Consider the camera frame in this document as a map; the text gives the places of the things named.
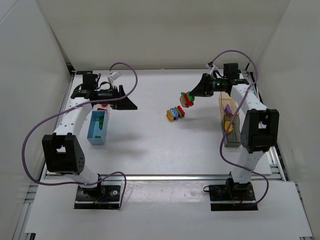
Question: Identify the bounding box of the red green top lego stack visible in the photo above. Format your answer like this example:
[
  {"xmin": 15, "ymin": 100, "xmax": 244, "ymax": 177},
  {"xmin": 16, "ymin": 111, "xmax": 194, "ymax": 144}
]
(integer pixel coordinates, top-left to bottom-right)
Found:
[{"xmin": 179, "ymin": 91, "xmax": 195, "ymax": 108}]

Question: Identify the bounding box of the red green lego stack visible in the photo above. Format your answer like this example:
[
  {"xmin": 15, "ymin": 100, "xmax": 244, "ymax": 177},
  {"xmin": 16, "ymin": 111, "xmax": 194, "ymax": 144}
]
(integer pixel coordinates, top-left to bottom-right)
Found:
[
  {"xmin": 179, "ymin": 91, "xmax": 195, "ymax": 108},
  {"xmin": 94, "ymin": 116, "xmax": 105, "ymax": 139}
]

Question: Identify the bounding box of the purple lego piece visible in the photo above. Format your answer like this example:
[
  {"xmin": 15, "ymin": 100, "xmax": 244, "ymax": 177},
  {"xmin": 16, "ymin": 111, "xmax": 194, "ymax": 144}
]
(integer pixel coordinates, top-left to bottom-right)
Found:
[{"xmin": 224, "ymin": 104, "xmax": 233, "ymax": 116}]

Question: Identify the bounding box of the yellow purple green lego stack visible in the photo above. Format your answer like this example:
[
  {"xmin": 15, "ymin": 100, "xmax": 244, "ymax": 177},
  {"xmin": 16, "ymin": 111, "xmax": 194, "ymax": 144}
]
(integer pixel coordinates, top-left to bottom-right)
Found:
[{"xmin": 166, "ymin": 105, "xmax": 185, "ymax": 122}]

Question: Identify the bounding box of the yellow round lego brick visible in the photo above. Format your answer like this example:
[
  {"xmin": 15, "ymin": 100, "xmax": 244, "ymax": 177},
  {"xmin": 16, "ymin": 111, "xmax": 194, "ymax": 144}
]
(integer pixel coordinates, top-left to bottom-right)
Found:
[{"xmin": 224, "ymin": 120, "xmax": 234, "ymax": 135}]

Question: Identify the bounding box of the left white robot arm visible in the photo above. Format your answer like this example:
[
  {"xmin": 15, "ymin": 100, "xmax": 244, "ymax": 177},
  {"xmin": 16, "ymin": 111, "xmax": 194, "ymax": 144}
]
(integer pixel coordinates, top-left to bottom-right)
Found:
[{"xmin": 42, "ymin": 71, "xmax": 137, "ymax": 189}]

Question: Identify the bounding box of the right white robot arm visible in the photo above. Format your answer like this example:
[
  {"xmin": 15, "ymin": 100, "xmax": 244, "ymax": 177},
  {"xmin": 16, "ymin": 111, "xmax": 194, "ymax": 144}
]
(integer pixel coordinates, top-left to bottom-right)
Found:
[{"xmin": 190, "ymin": 63, "xmax": 280, "ymax": 192}]

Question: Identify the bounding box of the orange translucent container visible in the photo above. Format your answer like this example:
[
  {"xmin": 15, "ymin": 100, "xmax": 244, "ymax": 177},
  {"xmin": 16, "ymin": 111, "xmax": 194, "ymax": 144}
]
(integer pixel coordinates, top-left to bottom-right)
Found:
[{"xmin": 218, "ymin": 92, "xmax": 237, "ymax": 121}]

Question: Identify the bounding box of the clear container with red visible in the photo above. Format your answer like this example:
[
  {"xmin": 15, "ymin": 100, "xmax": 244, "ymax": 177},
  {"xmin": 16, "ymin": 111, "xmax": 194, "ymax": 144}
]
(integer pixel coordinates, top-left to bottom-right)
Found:
[{"xmin": 96, "ymin": 103, "xmax": 111, "ymax": 116}]

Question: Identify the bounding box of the blue container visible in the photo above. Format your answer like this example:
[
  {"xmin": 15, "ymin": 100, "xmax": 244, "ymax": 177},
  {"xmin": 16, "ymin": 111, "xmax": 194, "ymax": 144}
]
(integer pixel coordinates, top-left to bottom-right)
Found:
[{"xmin": 86, "ymin": 110, "xmax": 109, "ymax": 146}]

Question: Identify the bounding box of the grey translucent container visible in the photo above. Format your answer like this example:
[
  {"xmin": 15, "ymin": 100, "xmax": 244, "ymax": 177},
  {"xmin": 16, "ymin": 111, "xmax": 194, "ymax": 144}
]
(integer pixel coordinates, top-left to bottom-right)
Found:
[{"xmin": 221, "ymin": 115, "xmax": 242, "ymax": 148}]

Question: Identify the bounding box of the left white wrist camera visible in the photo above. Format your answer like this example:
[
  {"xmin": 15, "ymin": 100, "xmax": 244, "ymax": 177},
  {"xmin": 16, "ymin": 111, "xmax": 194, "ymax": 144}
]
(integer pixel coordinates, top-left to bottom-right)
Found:
[{"xmin": 107, "ymin": 71, "xmax": 121, "ymax": 82}]

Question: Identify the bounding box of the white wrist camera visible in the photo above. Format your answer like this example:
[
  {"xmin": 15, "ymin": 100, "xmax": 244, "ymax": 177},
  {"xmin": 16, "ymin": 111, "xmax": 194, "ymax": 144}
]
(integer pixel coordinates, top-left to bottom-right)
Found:
[
  {"xmin": 206, "ymin": 61, "xmax": 218, "ymax": 75},
  {"xmin": 107, "ymin": 71, "xmax": 121, "ymax": 82}
]

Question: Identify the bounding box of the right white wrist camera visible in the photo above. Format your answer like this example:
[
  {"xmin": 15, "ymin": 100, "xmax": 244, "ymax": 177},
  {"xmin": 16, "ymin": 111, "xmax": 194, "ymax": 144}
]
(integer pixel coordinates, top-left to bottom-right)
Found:
[{"xmin": 206, "ymin": 61, "xmax": 218, "ymax": 75}]

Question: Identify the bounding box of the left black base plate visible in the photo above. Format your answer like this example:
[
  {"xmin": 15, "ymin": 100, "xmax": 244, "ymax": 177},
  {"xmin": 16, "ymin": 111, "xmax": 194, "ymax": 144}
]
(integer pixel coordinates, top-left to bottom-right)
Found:
[{"xmin": 73, "ymin": 183, "xmax": 122, "ymax": 210}]

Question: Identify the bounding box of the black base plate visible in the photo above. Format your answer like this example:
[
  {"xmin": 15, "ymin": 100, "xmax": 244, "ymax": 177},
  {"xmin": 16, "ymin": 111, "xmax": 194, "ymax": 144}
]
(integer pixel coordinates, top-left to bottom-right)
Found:
[
  {"xmin": 73, "ymin": 183, "xmax": 122, "ymax": 210},
  {"xmin": 203, "ymin": 184, "xmax": 258, "ymax": 212}
]

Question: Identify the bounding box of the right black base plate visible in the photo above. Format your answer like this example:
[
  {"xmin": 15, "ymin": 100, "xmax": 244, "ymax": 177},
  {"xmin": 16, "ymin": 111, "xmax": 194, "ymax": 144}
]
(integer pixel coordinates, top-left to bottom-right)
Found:
[{"xmin": 203, "ymin": 184, "xmax": 258, "ymax": 212}]

